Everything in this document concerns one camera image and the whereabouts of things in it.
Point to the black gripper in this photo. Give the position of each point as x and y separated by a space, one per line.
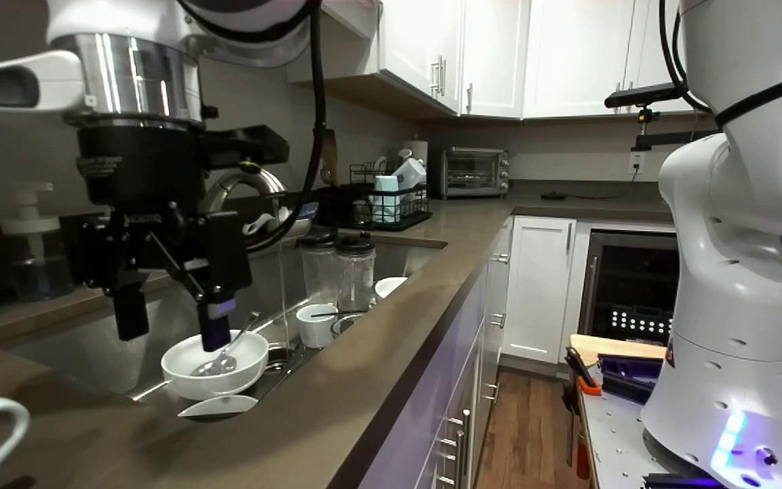
136 173

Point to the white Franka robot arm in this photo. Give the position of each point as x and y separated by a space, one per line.
733 273

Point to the white bowl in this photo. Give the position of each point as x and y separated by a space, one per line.
182 368

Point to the metal spoon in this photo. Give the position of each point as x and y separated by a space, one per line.
217 366

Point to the stainless steel sink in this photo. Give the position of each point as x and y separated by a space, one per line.
83 343

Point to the small white plate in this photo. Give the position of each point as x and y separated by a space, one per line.
217 406

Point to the small white mug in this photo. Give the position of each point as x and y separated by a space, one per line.
313 329

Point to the clear jar with black lid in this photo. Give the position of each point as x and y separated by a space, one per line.
357 273
315 268

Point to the chrome faucet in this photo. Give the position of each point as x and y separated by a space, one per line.
269 181

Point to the clear soap pump bottle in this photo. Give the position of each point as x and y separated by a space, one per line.
32 222

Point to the thin black stick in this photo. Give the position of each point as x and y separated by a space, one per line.
346 314

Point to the large white dish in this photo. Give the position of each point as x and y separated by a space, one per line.
388 286

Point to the pale white container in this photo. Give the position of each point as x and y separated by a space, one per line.
385 193

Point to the black dish rack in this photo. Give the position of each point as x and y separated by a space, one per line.
407 222

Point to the white robot body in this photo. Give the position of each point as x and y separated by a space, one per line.
317 90

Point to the translucent container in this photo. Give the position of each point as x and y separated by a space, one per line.
411 173

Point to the base cabinet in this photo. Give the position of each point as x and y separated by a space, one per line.
445 381

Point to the silver toaster oven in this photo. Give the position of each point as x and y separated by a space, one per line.
472 173

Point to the white cabinet door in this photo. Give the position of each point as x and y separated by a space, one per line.
540 288

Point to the orange and black clamp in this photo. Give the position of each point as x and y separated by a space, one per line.
585 379

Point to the white upper cabinets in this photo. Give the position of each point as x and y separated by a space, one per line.
501 44

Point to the wooden board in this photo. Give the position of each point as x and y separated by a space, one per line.
616 347

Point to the white perforated mounting plate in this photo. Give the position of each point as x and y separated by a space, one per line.
611 435

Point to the black built-in appliance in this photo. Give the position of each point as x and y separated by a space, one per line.
630 280

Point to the blue box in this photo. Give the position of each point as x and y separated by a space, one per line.
630 370

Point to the white wall outlet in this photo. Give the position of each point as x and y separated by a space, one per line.
637 163

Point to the black camera on mount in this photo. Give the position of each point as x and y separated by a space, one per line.
645 93

